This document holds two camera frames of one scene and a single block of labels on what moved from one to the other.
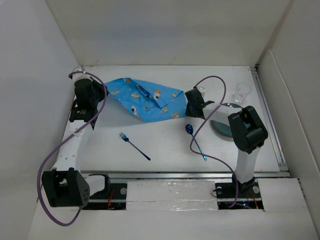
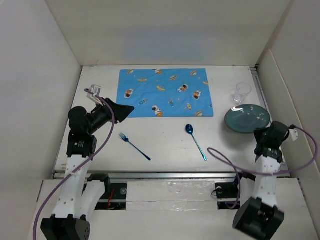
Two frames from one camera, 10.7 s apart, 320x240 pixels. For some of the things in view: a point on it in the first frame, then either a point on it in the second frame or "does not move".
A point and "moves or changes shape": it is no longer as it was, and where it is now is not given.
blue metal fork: (126, 138) does not move
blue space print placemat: (146, 102) moves or changes shape
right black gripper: (188, 112) → (257, 132)
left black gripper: (100, 87) → (121, 111)
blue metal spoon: (189, 129) does not move
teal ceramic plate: (221, 128) moves or changes shape
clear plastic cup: (242, 89) does not move
